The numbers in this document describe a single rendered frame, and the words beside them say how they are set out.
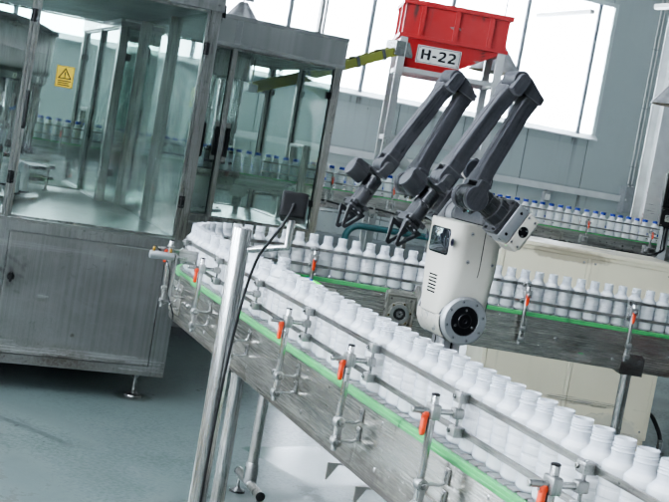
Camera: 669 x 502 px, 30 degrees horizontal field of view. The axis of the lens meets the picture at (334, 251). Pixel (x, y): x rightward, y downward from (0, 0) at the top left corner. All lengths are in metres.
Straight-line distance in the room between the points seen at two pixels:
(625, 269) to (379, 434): 5.07
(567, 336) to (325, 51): 4.14
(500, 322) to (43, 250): 2.55
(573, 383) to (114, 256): 2.89
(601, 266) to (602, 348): 2.34
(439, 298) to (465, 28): 6.43
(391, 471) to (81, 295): 4.19
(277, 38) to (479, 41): 2.12
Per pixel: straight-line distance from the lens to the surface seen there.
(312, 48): 8.89
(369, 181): 4.15
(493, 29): 10.30
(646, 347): 5.41
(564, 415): 2.18
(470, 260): 3.98
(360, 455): 2.84
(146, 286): 6.75
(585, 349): 5.34
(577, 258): 7.62
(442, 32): 10.26
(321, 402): 3.09
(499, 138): 3.84
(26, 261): 6.63
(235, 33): 8.73
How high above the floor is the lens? 1.54
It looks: 5 degrees down
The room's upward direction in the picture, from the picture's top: 10 degrees clockwise
